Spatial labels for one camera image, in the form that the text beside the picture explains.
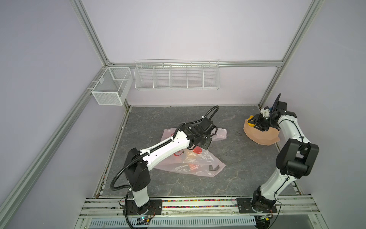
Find small white mesh basket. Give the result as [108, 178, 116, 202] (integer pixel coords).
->
[91, 67, 133, 106]

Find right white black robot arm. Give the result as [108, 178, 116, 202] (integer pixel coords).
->
[246, 98, 319, 212]

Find aluminium frame profiles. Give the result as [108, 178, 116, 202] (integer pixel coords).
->
[1, 1, 324, 229]

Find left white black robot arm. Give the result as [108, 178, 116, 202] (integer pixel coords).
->
[110, 116, 218, 214]

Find peach plastic fruit bowl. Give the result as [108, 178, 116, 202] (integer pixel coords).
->
[243, 119, 280, 146]

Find pink printed plastic bag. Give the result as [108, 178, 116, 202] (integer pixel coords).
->
[154, 127, 228, 177]

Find long white wire basket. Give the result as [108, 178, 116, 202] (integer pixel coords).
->
[134, 59, 221, 90]

